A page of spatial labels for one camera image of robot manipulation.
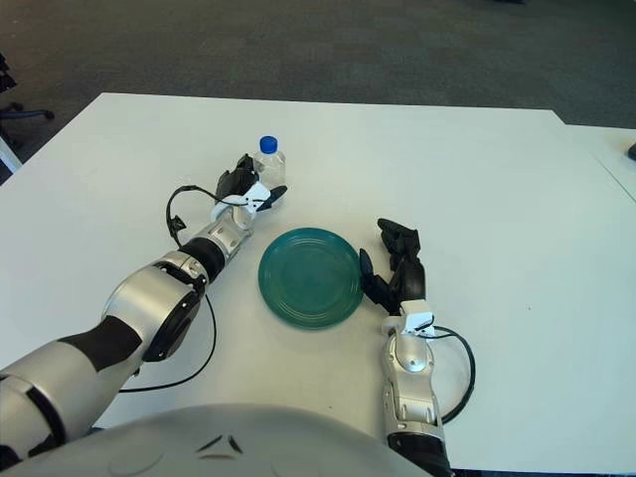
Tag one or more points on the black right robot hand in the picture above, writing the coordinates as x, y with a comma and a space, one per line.
412, 280

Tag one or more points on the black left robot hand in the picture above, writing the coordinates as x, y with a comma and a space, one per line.
236, 179

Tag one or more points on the clear bottle with blue cap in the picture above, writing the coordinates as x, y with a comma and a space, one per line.
273, 166

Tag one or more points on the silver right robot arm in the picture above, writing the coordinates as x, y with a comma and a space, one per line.
410, 363

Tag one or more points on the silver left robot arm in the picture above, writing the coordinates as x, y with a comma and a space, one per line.
144, 298

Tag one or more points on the teal round plate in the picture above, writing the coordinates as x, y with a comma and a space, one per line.
308, 278

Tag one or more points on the black office chair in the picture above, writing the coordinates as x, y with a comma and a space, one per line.
30, 113

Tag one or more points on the white desk leg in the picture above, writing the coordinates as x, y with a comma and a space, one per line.
9, 156

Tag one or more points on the dark object on side table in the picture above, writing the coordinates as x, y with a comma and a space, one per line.
632, 151

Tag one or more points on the grey robot torso shell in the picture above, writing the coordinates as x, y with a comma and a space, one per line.
199, 447

